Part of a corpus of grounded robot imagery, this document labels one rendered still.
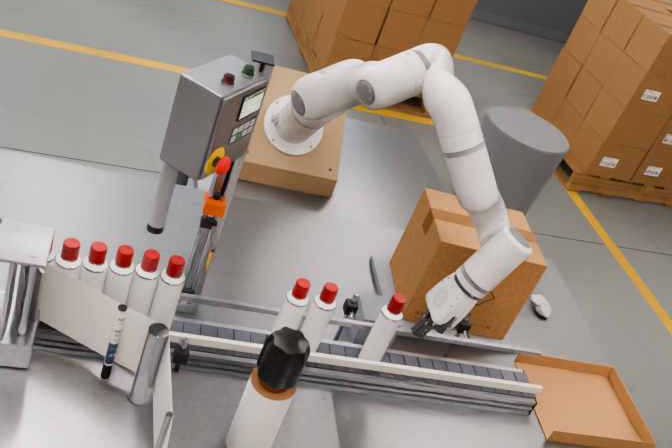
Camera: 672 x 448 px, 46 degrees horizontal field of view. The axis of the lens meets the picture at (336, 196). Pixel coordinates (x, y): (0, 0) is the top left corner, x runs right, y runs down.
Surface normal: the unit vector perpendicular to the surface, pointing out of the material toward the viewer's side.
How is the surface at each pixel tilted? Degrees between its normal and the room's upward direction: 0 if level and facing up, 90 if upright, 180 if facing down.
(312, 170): 44
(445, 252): 90
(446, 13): 90
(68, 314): 90
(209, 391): 0
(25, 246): 0
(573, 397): 0
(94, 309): 90
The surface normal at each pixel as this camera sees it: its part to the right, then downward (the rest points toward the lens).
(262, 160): 0.33, -0.18
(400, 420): 0.32, -0.79
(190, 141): -0.43, 0.36
